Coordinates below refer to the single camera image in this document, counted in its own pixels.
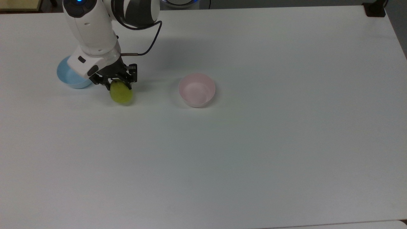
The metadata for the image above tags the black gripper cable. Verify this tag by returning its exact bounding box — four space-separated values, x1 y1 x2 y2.
120 20 163 57

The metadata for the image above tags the yellow wooden furniture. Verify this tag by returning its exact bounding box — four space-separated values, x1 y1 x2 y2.
0 0 44 13

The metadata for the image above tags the pink plastic bowl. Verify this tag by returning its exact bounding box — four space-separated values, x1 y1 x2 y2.
178 73 216 108

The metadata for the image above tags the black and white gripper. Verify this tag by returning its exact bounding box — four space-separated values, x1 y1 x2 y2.
68 45 138 90

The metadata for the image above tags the black table clamp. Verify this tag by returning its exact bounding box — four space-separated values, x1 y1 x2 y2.
362 0 388 17

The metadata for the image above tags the light blue plastic bowl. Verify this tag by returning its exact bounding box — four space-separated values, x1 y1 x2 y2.
57 56 93 89

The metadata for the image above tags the green pear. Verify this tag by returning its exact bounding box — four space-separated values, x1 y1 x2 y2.
110 80 133 104

